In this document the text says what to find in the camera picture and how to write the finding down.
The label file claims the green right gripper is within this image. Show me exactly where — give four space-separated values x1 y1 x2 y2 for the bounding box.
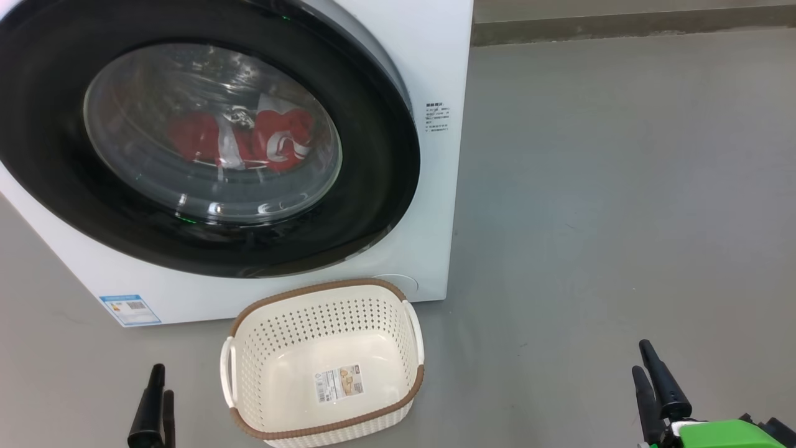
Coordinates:
632 340 796 448

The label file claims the red and white garment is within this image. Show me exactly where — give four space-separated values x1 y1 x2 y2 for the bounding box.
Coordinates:
167 107 315 172

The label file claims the black round washer door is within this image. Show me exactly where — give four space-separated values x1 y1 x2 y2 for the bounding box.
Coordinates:
0 0 421 279

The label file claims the cream laundry basket brown rim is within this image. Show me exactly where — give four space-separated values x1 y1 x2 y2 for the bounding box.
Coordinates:
220 278 425 447

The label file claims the printed product label sticker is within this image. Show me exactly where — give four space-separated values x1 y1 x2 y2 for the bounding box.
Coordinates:
316 365 365 403

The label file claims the white front-load washing machine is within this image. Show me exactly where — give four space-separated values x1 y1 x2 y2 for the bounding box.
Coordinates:
0 0 474 327

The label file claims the blue energy label sticker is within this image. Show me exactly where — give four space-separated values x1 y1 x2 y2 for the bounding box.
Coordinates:
99 294 161 327

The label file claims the round white filter cover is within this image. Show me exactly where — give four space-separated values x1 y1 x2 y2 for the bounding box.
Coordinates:
373 274 419 302

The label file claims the grey skirting board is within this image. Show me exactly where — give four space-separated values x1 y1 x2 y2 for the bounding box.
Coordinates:
471 6 796 47

